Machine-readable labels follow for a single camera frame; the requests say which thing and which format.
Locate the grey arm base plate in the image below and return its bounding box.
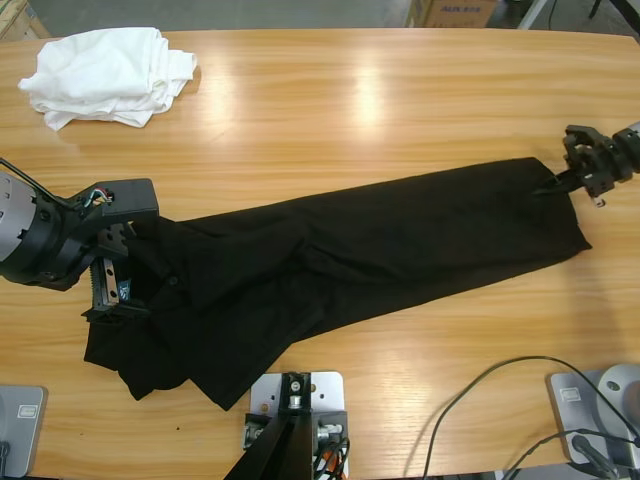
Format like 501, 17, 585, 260
0, 383, 50, 479
546, 363, 640, 469

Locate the brown cardboard box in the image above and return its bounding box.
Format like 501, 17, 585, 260
0, 0, 52, 41

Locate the orange cable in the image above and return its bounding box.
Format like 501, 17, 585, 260
318, 446, 347, 475

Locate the white printed cardboard box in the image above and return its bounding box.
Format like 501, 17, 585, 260
403, 0, 499, 29

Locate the long black table cable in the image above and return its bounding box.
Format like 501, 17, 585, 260
422, 355, 640, 480

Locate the grey metal stand leg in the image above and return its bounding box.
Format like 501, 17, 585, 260
516, 0, 552, 30

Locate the white mount block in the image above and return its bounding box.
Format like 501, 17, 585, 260
249, 370, 347, 451

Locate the dark camera post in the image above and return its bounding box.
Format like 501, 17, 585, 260
222, 369, 315, 480

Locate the black metal corner bracket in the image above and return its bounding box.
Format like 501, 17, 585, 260
312, 409, 350, 454
241, 411, 274, 449

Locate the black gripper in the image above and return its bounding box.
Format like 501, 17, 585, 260
531, 129, 640, 207
0, 198, 152, 325

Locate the white folded shirt pile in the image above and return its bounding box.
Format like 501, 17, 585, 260
17, 26, 199, 133

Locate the black tripod leg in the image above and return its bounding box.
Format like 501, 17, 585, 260
587, 0, 640, 36

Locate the black cable at base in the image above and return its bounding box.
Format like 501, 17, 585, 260
514, 428, 640, 480

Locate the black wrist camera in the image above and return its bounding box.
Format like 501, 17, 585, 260
59, 178, 160, 236
563, 123, 611, 151

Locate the black polo shirt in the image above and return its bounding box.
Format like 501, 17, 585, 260
82, 156, 594, 412

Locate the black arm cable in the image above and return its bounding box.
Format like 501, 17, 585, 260
0, 157, 69, 206

